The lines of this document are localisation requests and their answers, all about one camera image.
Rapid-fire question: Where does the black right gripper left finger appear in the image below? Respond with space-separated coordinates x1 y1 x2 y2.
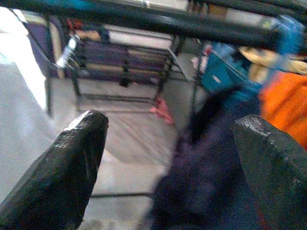
0 109 109 230

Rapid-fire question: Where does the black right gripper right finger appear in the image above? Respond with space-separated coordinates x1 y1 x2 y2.
232 114 307 230

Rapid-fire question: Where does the dark navy garment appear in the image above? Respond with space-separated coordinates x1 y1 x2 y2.
148 88 272 230

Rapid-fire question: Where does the orange garment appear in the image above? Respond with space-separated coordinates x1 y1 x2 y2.
259 71 307 150

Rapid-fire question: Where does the white garment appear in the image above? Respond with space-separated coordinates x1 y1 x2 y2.
0 7 58 192

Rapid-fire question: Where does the pink floor item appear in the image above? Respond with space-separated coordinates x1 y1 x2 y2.
150 98 175 125

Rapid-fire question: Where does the beige straw hat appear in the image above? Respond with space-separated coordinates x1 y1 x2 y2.
239 45 307 82

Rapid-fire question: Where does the black metal shelf rack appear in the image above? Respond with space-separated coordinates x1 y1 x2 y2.
45 14 188 113

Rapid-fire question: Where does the black metal clothes rack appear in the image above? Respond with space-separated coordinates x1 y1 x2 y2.
0 0 307 52

